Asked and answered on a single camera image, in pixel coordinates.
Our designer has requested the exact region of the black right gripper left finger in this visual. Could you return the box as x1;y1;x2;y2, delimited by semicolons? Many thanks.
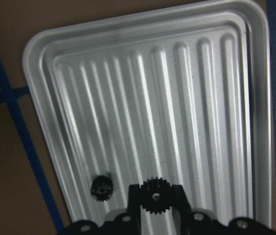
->
127;184;142;220

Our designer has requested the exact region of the silver ribbed metal tray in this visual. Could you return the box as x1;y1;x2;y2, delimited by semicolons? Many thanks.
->
23;0;272;226

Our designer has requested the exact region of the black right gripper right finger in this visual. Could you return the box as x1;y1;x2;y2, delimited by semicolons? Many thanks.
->
170;185;192;215

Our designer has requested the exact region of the black bearing gear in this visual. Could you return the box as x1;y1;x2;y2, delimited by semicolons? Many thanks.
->
140;177;171;214
91;175;114;202

